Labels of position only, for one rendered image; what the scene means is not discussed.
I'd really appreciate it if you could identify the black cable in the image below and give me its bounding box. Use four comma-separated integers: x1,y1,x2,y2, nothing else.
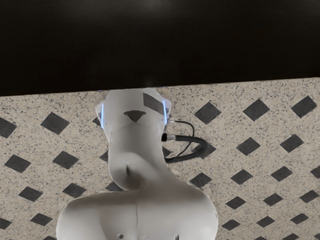
161,120,208,164

